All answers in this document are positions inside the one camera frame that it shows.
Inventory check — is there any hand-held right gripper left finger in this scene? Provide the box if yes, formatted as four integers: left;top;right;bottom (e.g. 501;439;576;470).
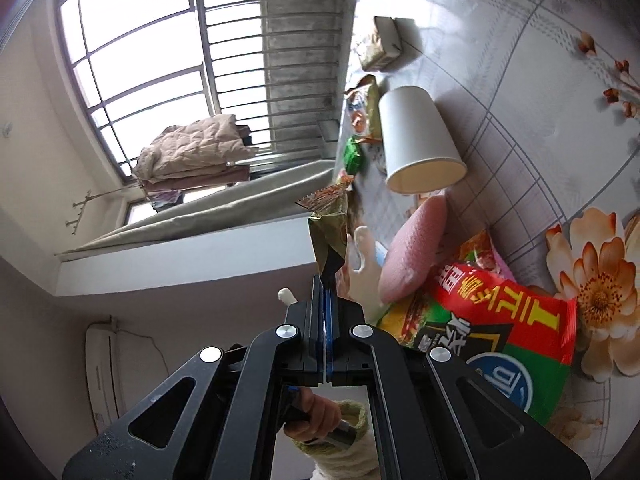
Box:
62;274;328;480

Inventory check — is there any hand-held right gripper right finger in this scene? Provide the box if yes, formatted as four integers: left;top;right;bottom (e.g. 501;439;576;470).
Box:
325;285;586;480

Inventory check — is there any olive gold snack wrapper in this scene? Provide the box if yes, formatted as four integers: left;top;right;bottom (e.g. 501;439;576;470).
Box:
295;180;351;291

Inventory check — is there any person's left forearm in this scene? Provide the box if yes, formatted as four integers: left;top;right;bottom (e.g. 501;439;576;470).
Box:
295;399;383;480

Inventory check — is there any person's left hand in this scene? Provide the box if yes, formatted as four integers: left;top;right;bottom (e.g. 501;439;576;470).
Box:
282;389;344;444

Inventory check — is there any white plastic object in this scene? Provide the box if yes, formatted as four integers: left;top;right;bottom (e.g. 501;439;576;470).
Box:
345;225;386;311

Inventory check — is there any pink sponge pad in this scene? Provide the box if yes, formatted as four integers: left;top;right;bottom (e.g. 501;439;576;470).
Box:
377;194;451;303

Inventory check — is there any beige curtain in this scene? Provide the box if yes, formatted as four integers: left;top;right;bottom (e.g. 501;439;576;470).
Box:
57;157;346;261

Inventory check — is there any red green snack bag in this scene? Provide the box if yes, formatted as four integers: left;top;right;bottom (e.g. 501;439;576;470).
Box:
375;230;578;426

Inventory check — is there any small green snack packet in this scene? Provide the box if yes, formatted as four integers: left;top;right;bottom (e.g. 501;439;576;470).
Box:
344;136;366;173

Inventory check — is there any pink folded cloth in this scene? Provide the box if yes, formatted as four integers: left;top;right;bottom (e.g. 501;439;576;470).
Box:
144;164;251;197

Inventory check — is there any white air conditioner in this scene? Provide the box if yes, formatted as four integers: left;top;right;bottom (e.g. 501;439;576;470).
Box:
85;317;126;421

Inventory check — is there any folded beige quilt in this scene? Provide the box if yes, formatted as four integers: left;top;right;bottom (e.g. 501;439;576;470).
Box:
131;114;261;186

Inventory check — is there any white paper cup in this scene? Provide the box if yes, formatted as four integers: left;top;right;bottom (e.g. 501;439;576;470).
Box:
377;85;468;196

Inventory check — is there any orange white snack packet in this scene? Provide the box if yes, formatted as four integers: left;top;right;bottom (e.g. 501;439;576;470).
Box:
345;74;383;146

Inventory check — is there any olive snack box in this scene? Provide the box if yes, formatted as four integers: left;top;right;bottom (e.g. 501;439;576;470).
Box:
358;15;418;72

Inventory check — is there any floral tablecloth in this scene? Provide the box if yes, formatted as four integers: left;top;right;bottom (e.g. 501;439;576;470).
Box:
332;0;640;466

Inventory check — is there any window with metal grille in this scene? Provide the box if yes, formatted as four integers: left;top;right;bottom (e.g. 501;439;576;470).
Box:
52;0;363;221

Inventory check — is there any wall hook rack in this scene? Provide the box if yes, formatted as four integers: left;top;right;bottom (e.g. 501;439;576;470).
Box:
65;189;131;233

